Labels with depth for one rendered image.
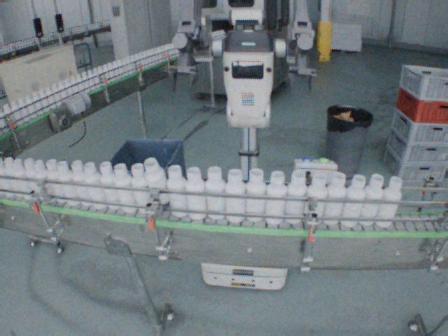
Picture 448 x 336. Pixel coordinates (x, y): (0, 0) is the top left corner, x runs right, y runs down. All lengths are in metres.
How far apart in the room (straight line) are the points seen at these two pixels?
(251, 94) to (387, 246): 0.88
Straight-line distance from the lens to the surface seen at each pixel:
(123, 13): 6.70
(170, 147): 1.56
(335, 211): 0.90
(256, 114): 1.44
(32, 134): 2.28
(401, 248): 1.05
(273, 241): 0.93
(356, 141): 2.79
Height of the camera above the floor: 1.62
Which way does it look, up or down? 32 degrees down
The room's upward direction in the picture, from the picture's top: 2 degrees counter-clockwise
